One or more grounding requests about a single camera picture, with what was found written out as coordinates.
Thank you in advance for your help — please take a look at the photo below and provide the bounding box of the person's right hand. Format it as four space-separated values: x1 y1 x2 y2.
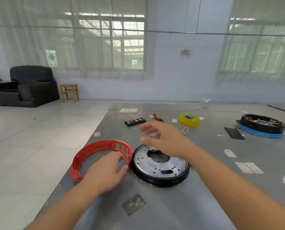
139 121 197 163

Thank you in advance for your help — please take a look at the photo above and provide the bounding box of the person's left hand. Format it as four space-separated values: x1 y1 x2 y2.
82 151 129 197

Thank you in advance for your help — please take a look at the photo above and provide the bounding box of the red plastic ring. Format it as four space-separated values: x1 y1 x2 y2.
70 140 135 181

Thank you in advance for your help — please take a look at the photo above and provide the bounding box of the black metal round plate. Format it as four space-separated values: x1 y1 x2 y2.
130 144 190 188

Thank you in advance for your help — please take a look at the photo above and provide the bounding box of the person's right forearm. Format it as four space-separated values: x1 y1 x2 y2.
189 145 285 230

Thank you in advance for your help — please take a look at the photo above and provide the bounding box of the person's left forearm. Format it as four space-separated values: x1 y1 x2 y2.
24 182 102 230

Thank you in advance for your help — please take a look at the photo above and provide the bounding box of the yellow tape roll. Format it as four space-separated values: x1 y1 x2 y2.
179 114 201 128

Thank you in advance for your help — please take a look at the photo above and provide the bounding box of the black bit set case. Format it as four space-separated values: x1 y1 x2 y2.
124 118 147 127

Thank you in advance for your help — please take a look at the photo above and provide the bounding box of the clear acrylic stand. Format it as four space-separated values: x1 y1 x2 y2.
200 99 211 111

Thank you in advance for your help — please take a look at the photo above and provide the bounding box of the black flat plate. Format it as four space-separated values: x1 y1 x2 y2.
224 127 245 141

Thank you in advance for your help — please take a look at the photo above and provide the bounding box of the black round housing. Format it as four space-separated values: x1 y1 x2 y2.
236 114 285 134

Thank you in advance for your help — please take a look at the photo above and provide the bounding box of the wooden stool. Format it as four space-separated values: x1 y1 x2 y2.
59 83 80 103

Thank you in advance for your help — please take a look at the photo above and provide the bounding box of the wide window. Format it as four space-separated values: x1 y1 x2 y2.
44 11 148 71

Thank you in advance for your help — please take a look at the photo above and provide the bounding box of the narrow sheer curtain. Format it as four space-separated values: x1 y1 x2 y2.
215 0 285 84

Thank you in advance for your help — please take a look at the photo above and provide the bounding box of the black armchair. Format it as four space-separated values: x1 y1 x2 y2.
0 65 60 108

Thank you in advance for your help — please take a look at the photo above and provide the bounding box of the narrow window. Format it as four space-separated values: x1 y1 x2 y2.
222 18 285 73

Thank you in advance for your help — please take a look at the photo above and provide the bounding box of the wide sheer curtain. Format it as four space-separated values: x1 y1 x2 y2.
0 0 157 79

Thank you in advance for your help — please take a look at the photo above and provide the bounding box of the blue plastic ring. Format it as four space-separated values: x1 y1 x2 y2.
237 124 284 140

